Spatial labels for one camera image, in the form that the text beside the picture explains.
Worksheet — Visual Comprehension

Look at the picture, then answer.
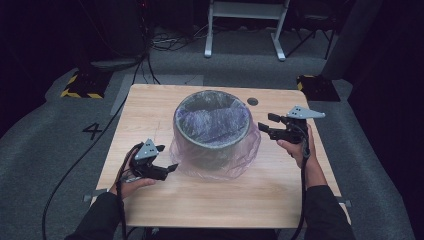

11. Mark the long black floor cable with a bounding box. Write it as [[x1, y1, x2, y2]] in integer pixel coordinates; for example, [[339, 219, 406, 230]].
[[41, 56, 149, 240]]

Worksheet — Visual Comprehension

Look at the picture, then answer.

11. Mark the black yellow striped base plate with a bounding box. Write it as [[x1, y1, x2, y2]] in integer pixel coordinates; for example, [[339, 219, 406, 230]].
[[60, 70, 113, 100], [296, 74, 342, 103]]

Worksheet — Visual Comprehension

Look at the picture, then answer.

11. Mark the person's left hand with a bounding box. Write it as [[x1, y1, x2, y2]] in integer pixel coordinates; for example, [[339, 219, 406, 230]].
[[109, 150, 157, 200]]

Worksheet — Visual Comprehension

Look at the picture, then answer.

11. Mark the bundle of floor cables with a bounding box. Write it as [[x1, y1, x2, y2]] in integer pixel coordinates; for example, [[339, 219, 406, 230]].
[[149, 24, 209, 53]]

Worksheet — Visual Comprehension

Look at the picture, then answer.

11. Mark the left hand-held gripper cable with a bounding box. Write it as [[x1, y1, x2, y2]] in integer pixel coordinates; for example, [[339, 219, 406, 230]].
[[114, 143, 143, 240]]

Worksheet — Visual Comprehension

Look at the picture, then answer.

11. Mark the hand-held gripper cable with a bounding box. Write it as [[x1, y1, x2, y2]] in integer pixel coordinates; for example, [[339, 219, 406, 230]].
[[114, 143, 143, 240], [289, 124, 312, 240]]

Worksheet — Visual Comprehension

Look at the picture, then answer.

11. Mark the purple plastic bag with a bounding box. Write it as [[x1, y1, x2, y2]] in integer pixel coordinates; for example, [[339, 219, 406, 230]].
[[169, 89, 262, 183]]

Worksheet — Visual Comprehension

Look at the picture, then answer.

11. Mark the grey table bracket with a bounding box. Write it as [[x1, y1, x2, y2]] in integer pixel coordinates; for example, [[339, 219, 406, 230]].
[[334, 196, 352, 208], [83, 188, 110, 203]]

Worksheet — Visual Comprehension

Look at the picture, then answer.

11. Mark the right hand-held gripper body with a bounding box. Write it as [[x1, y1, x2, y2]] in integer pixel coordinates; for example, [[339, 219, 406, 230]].
[[270, 105, 326, 145]]

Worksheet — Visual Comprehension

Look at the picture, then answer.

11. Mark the dark equipment stand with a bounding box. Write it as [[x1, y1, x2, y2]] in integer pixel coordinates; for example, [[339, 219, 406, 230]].
[[78, 0, 149, 73]]

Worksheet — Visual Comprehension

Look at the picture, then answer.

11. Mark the black tripod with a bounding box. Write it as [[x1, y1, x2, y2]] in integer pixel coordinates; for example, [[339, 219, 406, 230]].
[[285, 13, 336, 61]]

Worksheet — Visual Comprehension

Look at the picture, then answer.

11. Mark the white metal stand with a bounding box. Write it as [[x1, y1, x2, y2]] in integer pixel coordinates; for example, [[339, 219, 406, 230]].
[[203, 0, 291, 62]]

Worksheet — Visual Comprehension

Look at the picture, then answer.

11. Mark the grey column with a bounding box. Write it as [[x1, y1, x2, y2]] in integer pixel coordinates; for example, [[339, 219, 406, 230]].
[[320, 0, 384, 81]]

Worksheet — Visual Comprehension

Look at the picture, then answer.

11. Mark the right hand-held gripper cable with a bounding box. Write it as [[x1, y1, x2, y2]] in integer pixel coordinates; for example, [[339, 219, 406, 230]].
[[289, 124, 312, 240]]

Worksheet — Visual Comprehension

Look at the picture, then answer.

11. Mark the person's right hand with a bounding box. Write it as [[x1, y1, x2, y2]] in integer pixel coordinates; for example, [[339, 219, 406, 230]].
[[276, 124, 318, 170]]

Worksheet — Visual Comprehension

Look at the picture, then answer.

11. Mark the green ribbed trash bin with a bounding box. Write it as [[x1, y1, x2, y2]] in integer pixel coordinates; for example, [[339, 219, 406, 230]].
[[173, 89, 252, 171]]

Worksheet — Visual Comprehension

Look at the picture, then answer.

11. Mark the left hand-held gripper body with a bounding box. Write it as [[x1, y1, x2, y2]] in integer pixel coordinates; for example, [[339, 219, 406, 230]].
[[129, 138, 169, 182]]

